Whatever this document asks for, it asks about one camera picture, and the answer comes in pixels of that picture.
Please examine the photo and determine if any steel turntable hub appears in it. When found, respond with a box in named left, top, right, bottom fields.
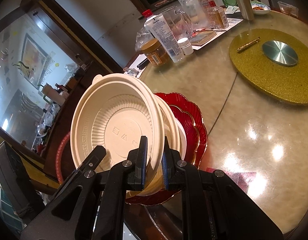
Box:
left=262, top=40, right=299, bottom=67

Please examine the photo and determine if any blue patterned snack dish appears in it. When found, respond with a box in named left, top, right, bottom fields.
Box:
left=251, top=1, right=271, bottom=15

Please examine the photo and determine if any gold glitter turntable mat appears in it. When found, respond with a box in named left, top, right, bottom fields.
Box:
left=229, top=29, right=308, bottom=105

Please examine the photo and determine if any gold pen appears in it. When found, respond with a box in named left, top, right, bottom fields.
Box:
left=237, top=37, right=260, bottom=53

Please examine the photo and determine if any small clear plastic box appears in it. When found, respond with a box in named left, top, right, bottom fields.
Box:
left=277, top=1, right=299, bottom=18

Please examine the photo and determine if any large red glass plate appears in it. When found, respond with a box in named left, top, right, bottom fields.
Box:
left=126, top=93, right=208, bottom=206

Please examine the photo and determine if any small book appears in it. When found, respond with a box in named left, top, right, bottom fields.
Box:
left=190, top=30, right=216, bottom=46

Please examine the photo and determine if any cream ribbed plastic bowl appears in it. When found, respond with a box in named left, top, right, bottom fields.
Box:
left=155, top=95, right=182, bottom=153

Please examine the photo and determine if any small white pill jar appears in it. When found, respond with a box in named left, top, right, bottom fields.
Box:
left=177, top=37, right=194, bottom=56

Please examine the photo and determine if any peanut butter jar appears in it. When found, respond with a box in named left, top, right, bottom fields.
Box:
left=140, top=38, right=170, bottom=66

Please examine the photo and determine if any glass beer mug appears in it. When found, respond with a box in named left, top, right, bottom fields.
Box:
left=161, top=6, right=193, bottom=40

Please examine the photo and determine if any red plate with sticker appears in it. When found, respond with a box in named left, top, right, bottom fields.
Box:
left=170, top=105, right=200, bottom=164

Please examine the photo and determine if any clear bottle red cap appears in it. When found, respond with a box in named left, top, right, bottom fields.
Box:
left=142, top=9, right=184, bottom=63

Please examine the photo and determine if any white foam bowl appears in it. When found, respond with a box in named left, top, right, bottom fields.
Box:
left=175, top=119, right=187, bottom=160

